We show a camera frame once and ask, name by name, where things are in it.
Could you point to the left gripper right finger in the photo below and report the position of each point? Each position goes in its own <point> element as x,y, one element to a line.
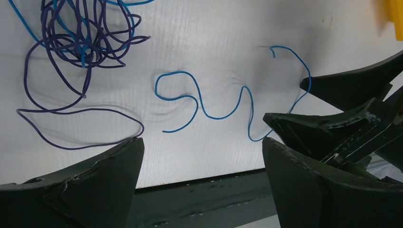
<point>310,194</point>

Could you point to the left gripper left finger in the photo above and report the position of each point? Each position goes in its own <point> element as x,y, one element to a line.
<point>94,193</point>

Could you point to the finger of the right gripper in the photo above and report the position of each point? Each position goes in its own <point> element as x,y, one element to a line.
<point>340,138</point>
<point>350,89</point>

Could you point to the yellow bin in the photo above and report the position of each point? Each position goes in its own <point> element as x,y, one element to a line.
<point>395,15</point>

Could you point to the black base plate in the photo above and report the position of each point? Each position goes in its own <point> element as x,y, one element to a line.
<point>225,201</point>

